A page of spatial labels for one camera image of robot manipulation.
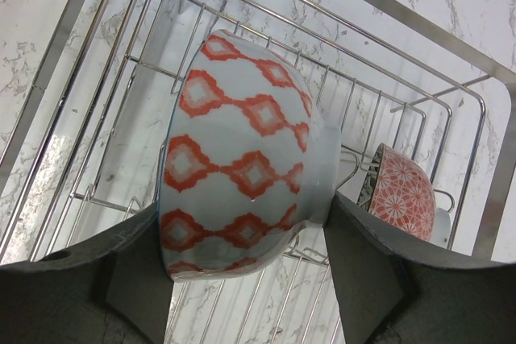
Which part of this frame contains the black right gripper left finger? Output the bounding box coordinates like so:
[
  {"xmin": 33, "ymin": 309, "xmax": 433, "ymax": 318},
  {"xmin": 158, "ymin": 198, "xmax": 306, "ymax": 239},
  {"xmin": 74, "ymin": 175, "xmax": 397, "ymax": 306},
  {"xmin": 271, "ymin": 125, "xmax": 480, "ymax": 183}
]
[{"xmin": 1, "ymin": 204, "xmax": 173, "ymax": 343}]

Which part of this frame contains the black white floral bowl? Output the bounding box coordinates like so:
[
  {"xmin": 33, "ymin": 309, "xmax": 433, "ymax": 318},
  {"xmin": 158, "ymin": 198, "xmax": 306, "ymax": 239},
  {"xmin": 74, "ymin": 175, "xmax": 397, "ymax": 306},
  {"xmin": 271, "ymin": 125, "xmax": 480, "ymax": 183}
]
[{"xmin": 357, "ymin": 143, "xmax": 451, "ymax": 248}]

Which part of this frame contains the red diamond pattern bowl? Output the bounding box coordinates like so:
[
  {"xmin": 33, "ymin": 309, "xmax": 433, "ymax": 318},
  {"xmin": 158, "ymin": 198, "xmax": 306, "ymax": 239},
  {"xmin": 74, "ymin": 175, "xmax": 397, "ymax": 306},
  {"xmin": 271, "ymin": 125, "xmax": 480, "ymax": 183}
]
[{"xmin": 157, "ymin": 30, "xmax": 341, "ymax": 282}]

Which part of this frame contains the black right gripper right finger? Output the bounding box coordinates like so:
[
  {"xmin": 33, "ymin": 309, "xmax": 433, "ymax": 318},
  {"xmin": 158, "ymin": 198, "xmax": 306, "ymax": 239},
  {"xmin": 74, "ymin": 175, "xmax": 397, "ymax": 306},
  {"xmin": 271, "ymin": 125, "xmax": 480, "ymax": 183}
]
[{"xmin": 323, "ymin": 193, "xmax": 515, "ymax": 343}]

